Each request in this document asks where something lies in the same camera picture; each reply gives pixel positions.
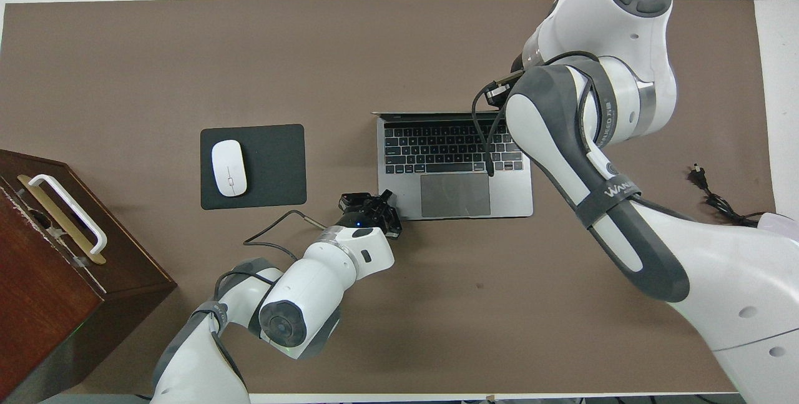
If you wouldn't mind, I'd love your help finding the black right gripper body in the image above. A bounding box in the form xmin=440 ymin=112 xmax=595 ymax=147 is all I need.
xmin=485 ymin=54 xmax=529 ymax=108

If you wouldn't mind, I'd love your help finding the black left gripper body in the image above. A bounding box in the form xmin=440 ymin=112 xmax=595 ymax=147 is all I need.
xmin=335 ymin=206 xmax=391 ymax=239

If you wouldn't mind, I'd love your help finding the silver grey laptop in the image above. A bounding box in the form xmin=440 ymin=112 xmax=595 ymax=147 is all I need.
xmin=376 ymin=111 xmax=534 ymax=220

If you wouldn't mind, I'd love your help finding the black mouse pad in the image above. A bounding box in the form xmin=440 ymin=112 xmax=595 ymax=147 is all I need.
xmin=200 ymin=124 xmax=307 ymax=210

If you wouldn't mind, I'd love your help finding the brown table mat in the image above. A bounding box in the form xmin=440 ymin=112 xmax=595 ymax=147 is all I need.
xmin=0 ymin=0 xmax=778 ymax=395

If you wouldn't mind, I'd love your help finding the white computer mouse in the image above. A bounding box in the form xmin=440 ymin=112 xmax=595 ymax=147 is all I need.
xmin=211 ymin=139 xmax=248 ymax=197

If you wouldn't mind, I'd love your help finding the white desk lamp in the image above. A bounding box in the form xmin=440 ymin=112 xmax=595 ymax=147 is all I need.
xmin=757 ymin=212 xmax=799 ymax=231

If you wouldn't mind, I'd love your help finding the dark brown wooden box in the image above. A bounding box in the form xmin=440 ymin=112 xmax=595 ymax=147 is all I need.
xmin=0 ymin=149 xmax=178 ymax=404

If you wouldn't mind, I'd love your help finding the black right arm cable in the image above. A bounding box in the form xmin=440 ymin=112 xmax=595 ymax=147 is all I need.
xmin=471 ymin=51 xmax=603 ymax=178

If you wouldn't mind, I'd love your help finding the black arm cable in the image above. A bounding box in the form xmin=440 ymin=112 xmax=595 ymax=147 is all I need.
xmin=471 ymin=51 xmax=603 ymax=178
xmin=215 ymin=209 xmax=326 ymax=386

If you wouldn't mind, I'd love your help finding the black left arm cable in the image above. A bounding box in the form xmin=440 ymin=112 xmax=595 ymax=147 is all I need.
xmin=215 ymin=209 xmax=326 ymax=386

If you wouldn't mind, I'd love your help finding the black lamp power cable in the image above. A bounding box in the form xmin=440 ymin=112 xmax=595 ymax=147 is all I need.
xmin=690 ymin=165 xmax=775 ymax=229

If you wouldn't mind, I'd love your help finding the white box handle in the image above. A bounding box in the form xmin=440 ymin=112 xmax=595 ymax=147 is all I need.
xmin=28 ymin=174 xmax=108 ymax=255

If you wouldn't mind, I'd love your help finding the gold handle plate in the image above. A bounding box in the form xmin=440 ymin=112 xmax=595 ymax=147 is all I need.
xmin=17 ymin=174 xmax=107 ymax=265

